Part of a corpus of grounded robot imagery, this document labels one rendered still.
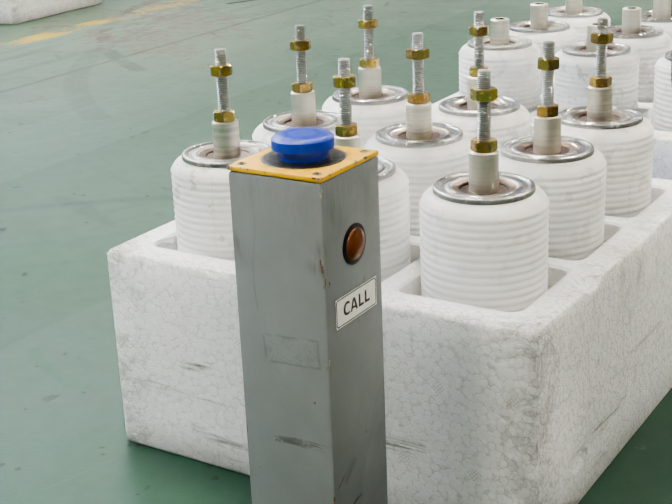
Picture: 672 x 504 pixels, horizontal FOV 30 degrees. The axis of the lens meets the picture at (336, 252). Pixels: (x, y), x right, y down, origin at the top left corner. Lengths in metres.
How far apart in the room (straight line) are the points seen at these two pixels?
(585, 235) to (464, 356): 0.18
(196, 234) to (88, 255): 0.59
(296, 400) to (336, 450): 0.04
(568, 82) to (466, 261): 0.55
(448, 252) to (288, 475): 0.20
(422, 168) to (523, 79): 0.44
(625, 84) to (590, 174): 0.43
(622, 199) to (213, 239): 0.36
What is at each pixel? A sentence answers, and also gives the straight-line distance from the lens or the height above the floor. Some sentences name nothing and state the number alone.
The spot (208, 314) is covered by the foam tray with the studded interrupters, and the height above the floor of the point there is 0.14.
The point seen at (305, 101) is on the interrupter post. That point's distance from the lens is 1.13.
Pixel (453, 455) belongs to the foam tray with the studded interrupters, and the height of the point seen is 0.07.
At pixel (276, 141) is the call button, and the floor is 0.33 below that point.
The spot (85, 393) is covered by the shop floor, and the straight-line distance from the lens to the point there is 1.24.
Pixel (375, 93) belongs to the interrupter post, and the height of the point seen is 0.26.
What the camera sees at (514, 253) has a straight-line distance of 0.91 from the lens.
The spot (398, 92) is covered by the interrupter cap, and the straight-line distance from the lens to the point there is 1.24.
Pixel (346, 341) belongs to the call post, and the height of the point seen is 0.20.
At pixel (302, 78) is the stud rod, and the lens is 1.13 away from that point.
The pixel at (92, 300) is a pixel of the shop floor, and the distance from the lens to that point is 1.46.
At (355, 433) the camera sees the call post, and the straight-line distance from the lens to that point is 0.84.
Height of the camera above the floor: 0.52
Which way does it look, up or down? 20 degrees down
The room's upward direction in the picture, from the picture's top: 2 degrees counter-clockwise
